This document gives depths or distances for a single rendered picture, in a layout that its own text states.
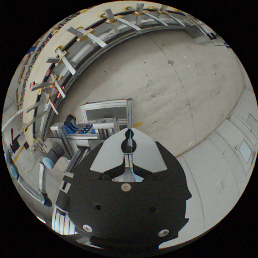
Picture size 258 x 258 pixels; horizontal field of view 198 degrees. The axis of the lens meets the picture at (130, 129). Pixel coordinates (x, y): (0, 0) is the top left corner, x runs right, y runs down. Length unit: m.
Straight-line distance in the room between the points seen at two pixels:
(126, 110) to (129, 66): 0.73
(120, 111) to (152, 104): 0.56
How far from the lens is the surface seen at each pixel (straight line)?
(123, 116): 1.30
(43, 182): 0.90
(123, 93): 1.44
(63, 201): 0.59
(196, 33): 2.53
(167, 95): 1.56
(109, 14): 0.72
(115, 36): 0.94
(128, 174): 0.41
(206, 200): 2.07
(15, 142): 0.82
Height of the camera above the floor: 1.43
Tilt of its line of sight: 62 degrees down
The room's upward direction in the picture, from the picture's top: 178 degrees counter-clockwise
